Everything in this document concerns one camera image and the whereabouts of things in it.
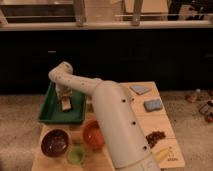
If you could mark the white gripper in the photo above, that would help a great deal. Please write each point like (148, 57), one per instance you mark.
(63, 91)

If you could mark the wooden block eraser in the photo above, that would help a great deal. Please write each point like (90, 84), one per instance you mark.
(66, 103)

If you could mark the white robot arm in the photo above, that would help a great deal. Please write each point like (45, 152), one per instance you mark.
(123, 136)

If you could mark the green plastic tray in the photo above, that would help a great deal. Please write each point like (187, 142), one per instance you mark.
(52, 113)

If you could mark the dark purple bowl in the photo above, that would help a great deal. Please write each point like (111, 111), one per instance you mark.
(55, 143)

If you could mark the orange bowl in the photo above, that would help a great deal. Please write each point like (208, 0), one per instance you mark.
(92, 135)

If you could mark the small green cup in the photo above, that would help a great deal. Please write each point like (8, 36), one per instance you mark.
(76, 155)

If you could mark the blue-grey flat cloth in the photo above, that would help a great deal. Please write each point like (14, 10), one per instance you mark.
(138, 89)

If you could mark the blue sponge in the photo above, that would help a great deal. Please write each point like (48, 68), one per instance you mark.
(153, 105)

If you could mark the pile of brown beans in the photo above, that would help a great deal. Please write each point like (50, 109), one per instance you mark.
(154, 137)

